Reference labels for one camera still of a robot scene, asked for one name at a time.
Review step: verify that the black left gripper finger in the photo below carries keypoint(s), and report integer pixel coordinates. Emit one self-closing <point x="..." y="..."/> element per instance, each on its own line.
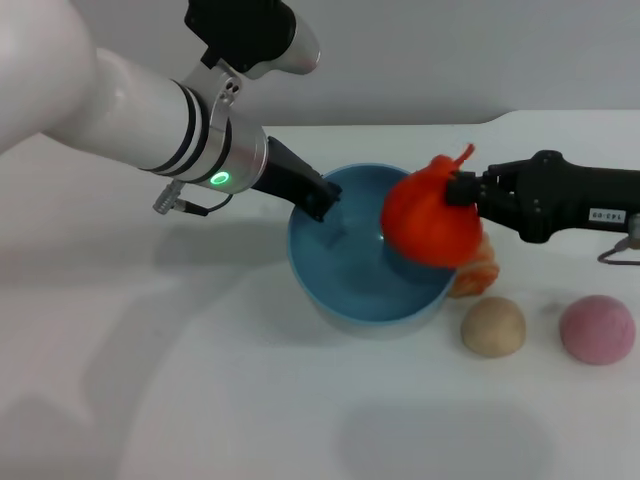
<point x="320" y="200"/>

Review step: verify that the blue bowl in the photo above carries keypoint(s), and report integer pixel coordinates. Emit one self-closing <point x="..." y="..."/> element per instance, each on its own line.
<point x="350" y="280"/>

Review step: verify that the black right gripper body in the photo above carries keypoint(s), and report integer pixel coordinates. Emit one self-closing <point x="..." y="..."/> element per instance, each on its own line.
<point x="565" y="195"/>

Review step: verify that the beige toy ball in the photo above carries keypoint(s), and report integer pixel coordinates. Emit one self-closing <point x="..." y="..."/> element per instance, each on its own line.
<point x="494" y="326"/>

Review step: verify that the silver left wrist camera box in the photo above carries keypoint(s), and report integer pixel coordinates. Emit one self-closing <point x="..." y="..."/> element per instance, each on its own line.
<point x="250" y="30"/>

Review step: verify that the orange striped toy bread roll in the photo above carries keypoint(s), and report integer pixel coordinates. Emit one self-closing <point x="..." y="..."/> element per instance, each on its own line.
<point x="477" y="277"/>

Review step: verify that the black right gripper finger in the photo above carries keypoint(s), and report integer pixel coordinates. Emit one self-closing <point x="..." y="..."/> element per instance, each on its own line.
<point x="500" y="207"/>
<point x="510" y="172"/>

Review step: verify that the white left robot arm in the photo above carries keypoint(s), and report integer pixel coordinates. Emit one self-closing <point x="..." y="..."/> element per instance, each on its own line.
<point x="125" y="115"/>

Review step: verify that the pink toy ball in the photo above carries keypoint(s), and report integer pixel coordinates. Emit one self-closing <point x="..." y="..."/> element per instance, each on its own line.
<point x="597" y="330"/>

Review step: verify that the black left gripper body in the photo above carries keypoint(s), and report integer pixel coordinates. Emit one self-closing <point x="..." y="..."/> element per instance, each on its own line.
<point x="285" y="175"/>

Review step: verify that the orange plush toy fruit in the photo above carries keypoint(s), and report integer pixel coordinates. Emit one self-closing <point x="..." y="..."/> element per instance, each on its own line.
<point x="425" y="225"/>

